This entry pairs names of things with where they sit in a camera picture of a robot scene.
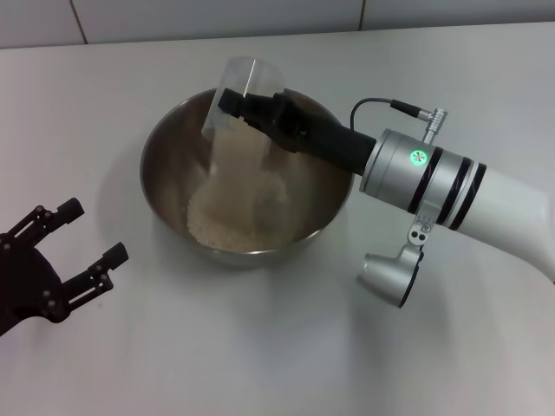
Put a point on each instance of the white backdrop panel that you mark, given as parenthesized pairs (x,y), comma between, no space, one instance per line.
(455,13)
(34,21)
(217,17)

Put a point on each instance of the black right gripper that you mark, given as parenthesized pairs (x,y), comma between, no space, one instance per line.
(329,143)

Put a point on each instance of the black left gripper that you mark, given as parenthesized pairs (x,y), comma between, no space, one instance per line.
(21,281)

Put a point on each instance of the white uncooked rice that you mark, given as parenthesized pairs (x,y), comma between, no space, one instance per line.
(230,216)

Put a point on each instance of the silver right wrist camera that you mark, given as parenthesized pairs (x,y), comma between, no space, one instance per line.
(386,273)

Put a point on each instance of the clear plastic measuring cup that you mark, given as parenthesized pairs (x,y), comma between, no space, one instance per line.
(264,73)

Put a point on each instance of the stainless steel mixing bowl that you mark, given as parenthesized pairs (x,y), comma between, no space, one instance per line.
(173,173)

